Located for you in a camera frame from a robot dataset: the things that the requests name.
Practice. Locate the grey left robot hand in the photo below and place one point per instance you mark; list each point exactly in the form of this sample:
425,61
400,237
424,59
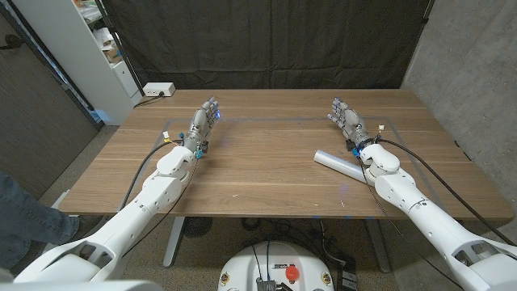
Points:
200,125

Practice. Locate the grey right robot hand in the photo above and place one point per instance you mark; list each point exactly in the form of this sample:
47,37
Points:
351,121

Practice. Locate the white plastic wrap roll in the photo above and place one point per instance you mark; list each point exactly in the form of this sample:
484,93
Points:
337,162

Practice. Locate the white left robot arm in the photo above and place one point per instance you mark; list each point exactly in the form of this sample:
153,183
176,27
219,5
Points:
129,218

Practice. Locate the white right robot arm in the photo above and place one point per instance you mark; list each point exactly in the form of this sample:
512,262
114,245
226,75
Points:
432,226

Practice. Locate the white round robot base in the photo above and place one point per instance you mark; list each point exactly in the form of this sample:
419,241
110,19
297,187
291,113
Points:
250,266

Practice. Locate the white power socket box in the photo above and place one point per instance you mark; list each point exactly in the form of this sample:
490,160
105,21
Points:
158,89

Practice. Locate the round black floor fan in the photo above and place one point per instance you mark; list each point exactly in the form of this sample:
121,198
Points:
197,226

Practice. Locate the black fabric backdrop curtain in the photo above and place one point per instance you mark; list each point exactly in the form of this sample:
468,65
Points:
262,44

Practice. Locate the black backdrop stand pole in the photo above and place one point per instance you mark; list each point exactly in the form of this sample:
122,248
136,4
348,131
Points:
427,10
121,48

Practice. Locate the small cardboard box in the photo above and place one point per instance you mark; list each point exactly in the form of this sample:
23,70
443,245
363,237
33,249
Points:
113,54

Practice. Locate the white table leg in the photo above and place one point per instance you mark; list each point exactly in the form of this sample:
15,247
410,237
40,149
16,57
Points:
173,242
379,246

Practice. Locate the white shelf cabinet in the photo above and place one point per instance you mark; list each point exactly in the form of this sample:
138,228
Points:
76,56

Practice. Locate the black floor power strip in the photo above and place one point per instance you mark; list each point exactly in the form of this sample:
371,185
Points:
347,279

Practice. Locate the red emergency stop button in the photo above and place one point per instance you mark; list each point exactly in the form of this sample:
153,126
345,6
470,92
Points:
292,272

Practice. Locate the person leg in jeans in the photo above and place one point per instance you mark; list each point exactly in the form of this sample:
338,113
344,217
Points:
24,218

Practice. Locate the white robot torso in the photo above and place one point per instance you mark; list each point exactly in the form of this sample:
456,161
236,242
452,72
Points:
81,286

